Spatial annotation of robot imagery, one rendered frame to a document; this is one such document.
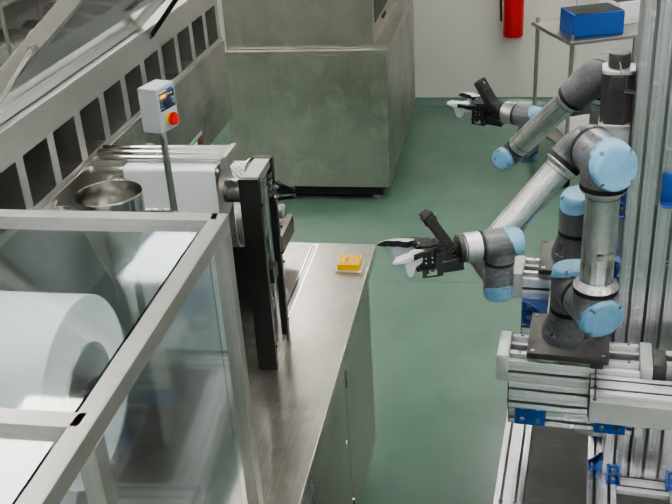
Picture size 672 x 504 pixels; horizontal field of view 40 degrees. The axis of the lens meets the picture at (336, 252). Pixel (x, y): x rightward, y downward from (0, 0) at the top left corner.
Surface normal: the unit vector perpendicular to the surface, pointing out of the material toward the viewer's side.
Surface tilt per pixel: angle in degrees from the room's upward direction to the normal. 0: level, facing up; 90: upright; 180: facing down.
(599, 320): 97
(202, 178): 90
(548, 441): 0
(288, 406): 0
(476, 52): 90
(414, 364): 0
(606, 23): 90
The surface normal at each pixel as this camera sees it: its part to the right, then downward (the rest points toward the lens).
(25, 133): 0.98, 0.03
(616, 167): 0.18, 0.31
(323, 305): -0.06, -0.89
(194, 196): -0.17, 0.46
